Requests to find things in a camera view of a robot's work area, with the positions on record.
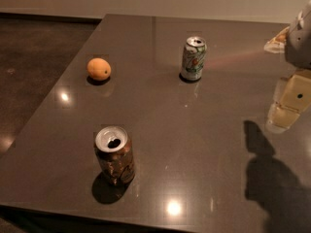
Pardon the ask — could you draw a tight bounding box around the white green 7up can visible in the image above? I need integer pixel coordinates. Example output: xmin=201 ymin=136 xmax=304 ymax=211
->
xmin=181 ymin=36 xmax=207 ymax=82

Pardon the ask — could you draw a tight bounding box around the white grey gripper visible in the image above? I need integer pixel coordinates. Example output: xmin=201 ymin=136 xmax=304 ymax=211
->
xmin=263 ymin=1 xmax=311 ymax=133

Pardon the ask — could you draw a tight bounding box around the orange fruit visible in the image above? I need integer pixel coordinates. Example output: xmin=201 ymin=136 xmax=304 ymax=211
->
xmin=86 ymin=58 xmax=112 ymax=81

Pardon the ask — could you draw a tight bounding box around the brown soda can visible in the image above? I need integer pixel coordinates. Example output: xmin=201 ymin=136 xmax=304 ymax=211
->
xmin=94 ymin=126 xmax=135 ymax=186

